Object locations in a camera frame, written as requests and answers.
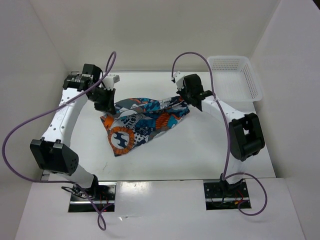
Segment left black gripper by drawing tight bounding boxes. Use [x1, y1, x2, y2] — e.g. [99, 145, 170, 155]
[89, 86, 116, 116]

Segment colourful patterned shorts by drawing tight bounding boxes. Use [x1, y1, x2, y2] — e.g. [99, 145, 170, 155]
[100, 95, 190, 157]

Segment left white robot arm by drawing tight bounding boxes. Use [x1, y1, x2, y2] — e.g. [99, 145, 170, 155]
[30, 64, 120, 200]

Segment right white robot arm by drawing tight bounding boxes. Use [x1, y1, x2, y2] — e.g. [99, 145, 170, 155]
[171, 71, 265, 197]

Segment white plastic basket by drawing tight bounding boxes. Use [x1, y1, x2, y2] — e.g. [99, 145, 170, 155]
[207, 55, 263, 103]

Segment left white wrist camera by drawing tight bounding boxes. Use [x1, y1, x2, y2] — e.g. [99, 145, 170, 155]
[101, 74, 120, 91]

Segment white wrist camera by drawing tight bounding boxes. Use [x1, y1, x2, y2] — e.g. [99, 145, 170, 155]
[171, 71, 185, 91]
[101, 74, 120, 91]

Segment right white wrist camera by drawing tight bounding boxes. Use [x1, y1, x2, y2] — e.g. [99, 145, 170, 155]
[171, 71, 185, 91]

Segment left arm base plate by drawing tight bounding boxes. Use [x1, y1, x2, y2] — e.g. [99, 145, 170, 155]
[61, 181, 117, 213]

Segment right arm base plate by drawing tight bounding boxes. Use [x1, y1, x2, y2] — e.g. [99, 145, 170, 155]
[203, 179, 252, 211]

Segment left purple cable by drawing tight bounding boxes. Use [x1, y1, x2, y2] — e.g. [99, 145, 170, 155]
[1, 51, 117, 231]

